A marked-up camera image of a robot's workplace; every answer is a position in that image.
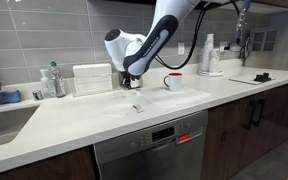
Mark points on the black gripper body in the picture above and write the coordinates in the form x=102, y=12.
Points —
x=129, y=81

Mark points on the white coffee creamer pod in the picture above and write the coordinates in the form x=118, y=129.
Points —
x=138, y=92

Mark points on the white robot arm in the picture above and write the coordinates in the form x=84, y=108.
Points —
x=132, y=54

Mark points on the small silver sachet packet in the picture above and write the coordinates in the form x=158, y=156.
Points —
x=138, y=108

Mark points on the stack of white paper towels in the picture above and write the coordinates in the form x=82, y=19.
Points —
x=92, y=78

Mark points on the white paper towel sheet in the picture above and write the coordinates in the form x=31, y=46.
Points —
x=166, y=99

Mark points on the white mug red interior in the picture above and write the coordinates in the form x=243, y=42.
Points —
x=173, y=81

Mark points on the clear plastic water bottle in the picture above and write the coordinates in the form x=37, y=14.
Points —
x=57, y=80

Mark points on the clear soap dispenser bottle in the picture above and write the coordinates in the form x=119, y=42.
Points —
x=47, y=85

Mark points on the white round cup tray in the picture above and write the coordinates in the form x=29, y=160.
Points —
x=211, y=74

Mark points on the tall stack paper cups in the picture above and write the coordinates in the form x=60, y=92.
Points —
x=208, y=47

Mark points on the small chrome cup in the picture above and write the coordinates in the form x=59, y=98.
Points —
x=37, y=94

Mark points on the short stack paper cups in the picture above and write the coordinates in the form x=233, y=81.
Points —
x=213, y=64

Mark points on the stainless steel dishwasher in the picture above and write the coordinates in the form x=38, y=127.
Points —
x=168, y=151

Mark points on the dark wood cabinet under sink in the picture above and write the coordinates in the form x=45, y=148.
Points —
x=71, y=165

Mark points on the blue sponge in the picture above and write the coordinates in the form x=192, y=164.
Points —
x=10, y=97

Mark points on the dark wood cabinet doors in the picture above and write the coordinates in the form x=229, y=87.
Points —
x=241, y=131

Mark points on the stainless steel sink basin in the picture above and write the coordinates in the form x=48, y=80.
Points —
x=12, y=122

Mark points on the black small device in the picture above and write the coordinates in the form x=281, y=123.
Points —
x=262, y=77

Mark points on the white wall outlet middle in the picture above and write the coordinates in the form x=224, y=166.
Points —
x=181, y=48

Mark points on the white wall outlet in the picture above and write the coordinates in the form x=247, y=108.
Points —
x=223, y=46
x=181, y=48

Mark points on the white wall outlet right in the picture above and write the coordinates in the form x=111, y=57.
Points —
x=223, y=46

